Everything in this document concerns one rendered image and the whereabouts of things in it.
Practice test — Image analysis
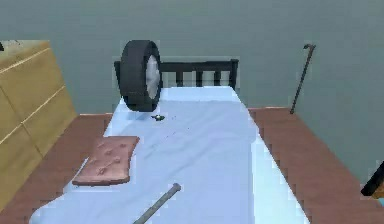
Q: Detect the light wooden chest of drawers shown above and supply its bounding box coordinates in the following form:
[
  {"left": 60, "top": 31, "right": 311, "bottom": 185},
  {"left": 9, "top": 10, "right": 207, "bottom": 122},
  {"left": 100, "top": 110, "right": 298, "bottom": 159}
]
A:
[{"left": 0, "top": 39, "right": 79, "bottom": 212}]

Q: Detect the dark walking cane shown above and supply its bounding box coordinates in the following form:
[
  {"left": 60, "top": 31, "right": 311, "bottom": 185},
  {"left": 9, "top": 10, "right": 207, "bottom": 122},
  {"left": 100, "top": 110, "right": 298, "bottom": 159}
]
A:
[{"left": 289, "top": 43, "right": 317, "bottom": 115}]

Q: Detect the pink tufted cushion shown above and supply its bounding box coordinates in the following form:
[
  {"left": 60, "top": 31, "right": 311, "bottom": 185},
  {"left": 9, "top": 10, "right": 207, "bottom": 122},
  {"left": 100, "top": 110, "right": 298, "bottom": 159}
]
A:
[{"left": 71, "top": 135, "right": 141, "bottom": 187}]

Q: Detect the black car tyre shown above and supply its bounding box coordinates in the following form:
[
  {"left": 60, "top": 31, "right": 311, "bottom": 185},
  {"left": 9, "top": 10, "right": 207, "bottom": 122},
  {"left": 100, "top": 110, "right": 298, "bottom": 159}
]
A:
[{"left": 119, "top": 39, "right": 164, "bottom": 113}]

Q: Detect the black bed with white sheet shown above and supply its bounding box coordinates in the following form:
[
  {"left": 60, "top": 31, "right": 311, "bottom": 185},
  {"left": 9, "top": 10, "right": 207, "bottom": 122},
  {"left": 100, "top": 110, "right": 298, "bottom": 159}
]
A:
[{"left": 29, "top": 58, "right": 311, "bottom": 224}]

